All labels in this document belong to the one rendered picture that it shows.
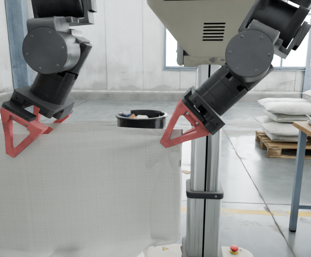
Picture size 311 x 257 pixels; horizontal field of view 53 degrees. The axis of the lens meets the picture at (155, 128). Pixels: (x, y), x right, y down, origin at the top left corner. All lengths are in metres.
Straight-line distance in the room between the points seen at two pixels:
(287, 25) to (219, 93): 0.13
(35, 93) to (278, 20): 0.37
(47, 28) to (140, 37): 8.16
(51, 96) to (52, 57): 0.10
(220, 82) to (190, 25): 0.47
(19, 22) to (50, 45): 8.91
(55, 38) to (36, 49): 0.03
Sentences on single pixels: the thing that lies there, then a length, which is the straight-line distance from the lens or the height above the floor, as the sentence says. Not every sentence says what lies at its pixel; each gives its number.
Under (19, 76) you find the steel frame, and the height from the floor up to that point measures 0.64.
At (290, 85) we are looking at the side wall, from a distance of 8.97.
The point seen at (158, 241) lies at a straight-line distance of 0.59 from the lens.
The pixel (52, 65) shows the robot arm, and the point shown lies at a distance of 0.41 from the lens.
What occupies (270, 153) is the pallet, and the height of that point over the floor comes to 0.06.
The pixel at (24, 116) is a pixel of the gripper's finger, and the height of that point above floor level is 1.07.
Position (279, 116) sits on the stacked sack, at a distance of 3.93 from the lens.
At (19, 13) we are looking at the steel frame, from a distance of 9.33.
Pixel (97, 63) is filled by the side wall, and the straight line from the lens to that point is 8.78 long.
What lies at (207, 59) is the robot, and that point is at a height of 1.14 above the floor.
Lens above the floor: 1.15
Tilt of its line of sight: 13 degrees down
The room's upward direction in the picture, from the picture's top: straight up
